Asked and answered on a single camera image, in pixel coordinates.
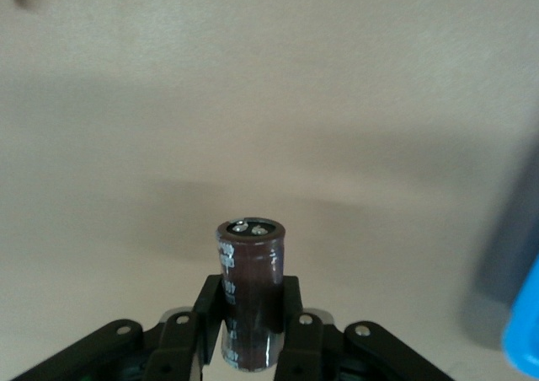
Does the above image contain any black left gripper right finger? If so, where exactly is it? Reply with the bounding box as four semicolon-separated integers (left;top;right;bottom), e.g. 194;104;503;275
273;275;456;381

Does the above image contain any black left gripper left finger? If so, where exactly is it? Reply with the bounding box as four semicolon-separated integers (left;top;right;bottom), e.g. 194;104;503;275
12;273;224;381

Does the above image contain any dark brown cylindrical capacitor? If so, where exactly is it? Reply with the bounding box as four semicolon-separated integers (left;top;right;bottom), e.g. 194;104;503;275
215;216;287;373

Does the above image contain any blue plastic tray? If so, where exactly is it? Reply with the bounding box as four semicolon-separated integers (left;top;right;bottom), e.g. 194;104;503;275
500;254;539;378

